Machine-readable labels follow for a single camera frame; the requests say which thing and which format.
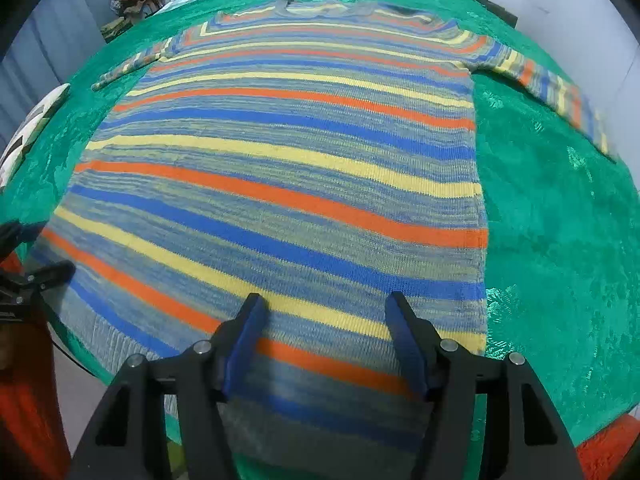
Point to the orange cloth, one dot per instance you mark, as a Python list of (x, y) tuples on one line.
[(607, 452)]

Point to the black object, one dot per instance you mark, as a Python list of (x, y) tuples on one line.
[(502, 12)]

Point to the person's orange clothing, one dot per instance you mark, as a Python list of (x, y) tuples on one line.
[(27, 420)]

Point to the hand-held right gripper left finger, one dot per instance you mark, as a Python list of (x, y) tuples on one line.
[(245, 341)]

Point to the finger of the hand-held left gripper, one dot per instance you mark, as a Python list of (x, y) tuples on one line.
[(12, 237), (52, 275)]

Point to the striped knit sweater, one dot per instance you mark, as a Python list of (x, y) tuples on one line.
[(280, 185)]

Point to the geometric patterned cushion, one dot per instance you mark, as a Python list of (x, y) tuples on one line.
[(30, 120)]

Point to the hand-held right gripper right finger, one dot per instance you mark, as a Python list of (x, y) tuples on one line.
[(406, 341)]

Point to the blue-grey curtain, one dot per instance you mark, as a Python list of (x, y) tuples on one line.
[(50, 35)]

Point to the green patterned blanket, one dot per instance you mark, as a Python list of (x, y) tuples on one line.
[(550, 235)]

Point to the olive dark cloth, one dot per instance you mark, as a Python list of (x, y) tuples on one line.
[(114, 29)]

